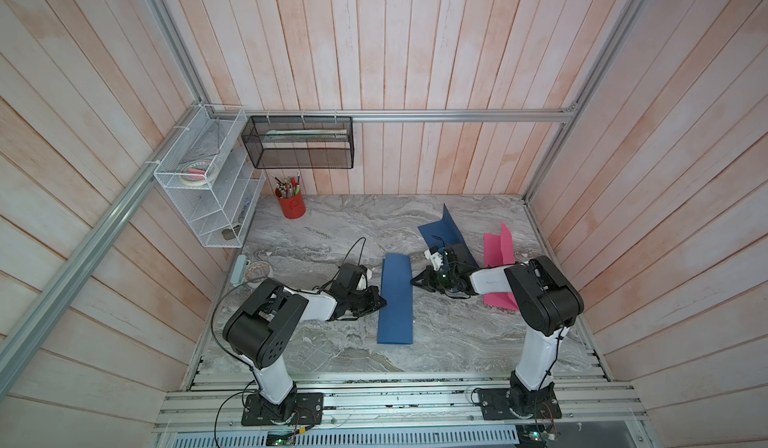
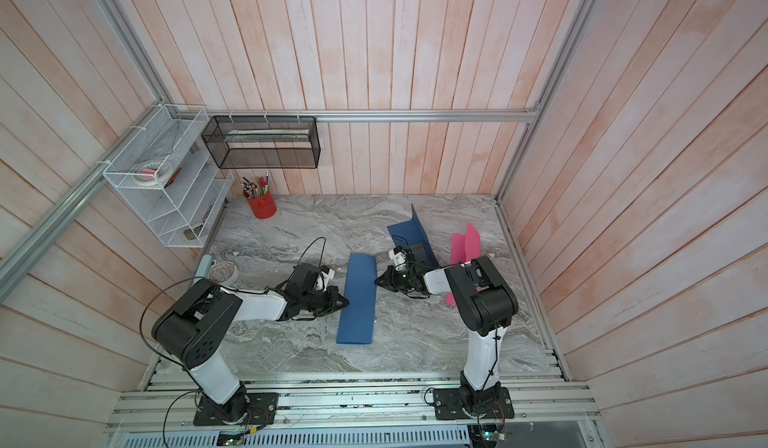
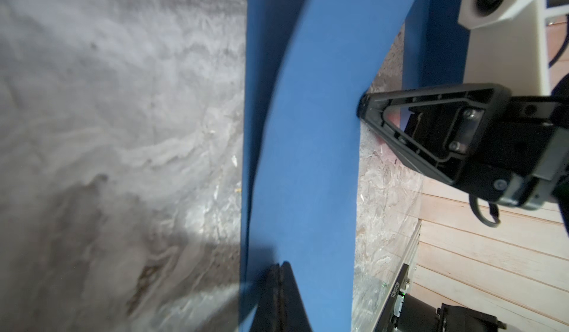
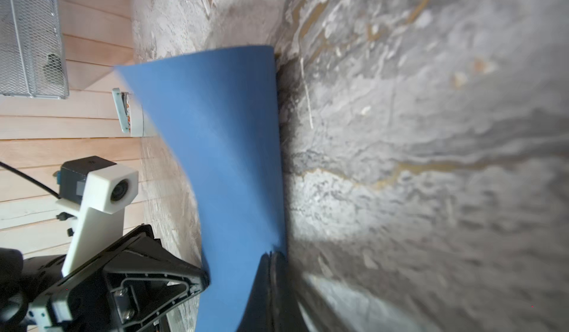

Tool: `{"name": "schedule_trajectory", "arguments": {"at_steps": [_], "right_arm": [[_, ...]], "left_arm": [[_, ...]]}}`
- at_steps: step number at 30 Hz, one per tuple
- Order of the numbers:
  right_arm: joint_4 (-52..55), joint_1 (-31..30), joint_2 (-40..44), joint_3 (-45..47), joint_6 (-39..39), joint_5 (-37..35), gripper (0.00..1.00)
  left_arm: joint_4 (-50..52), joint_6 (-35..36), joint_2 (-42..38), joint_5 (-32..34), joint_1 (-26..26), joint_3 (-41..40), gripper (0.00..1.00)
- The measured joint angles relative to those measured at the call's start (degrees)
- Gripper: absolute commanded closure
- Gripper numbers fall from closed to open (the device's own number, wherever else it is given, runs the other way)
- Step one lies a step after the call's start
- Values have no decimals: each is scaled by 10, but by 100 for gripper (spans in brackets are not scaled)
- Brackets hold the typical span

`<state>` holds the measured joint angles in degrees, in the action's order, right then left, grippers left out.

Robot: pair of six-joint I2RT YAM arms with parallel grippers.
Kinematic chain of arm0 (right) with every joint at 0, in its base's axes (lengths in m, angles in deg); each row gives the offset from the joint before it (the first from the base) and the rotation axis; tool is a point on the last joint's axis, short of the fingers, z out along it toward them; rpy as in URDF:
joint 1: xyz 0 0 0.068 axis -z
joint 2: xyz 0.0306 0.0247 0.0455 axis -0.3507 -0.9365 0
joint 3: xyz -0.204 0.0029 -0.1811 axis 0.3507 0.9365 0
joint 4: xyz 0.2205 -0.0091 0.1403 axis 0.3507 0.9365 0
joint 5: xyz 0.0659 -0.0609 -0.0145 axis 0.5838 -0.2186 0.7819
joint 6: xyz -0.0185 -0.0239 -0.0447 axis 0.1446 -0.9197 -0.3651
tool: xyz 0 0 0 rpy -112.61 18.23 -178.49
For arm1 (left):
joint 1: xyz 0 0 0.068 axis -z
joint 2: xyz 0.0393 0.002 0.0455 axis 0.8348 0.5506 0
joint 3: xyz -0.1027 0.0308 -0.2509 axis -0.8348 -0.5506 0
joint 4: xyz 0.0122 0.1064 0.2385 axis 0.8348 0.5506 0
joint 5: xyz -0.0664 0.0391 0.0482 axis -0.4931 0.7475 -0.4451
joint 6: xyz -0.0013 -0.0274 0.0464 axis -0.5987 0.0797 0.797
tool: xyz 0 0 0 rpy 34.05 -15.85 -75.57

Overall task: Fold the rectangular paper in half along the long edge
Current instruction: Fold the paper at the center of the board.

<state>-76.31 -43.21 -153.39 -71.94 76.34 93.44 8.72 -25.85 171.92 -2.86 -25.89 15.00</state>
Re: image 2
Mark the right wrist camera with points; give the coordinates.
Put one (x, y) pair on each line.
(399, 258)

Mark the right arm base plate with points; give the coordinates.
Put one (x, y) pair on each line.
(460, 404)

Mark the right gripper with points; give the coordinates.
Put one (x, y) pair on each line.
(390, 282)

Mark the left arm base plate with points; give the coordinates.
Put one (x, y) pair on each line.
(242, 409)

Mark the aluminium frame rail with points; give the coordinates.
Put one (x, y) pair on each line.
(310, 400)

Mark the black mesh wall basket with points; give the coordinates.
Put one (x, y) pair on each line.
(263, 141)

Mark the tape roll in rack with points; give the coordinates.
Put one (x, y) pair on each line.
(151, 173)

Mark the blue paper sheet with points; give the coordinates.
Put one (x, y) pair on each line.
(356, 324)
(411, 232)

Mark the red pen cup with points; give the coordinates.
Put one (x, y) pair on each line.
(259, 196)

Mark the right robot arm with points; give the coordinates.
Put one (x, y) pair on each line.
(486, 305)

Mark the white wire shelf rack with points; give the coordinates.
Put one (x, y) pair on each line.
(183, 213)

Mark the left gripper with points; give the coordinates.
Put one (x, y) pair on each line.
(335, 296)

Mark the tape roll on table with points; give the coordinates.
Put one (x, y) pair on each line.
(224, 273)

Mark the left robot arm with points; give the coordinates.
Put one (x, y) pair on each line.
(193, 329)

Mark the pink rectangular paper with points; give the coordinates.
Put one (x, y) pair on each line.
(465, 247)

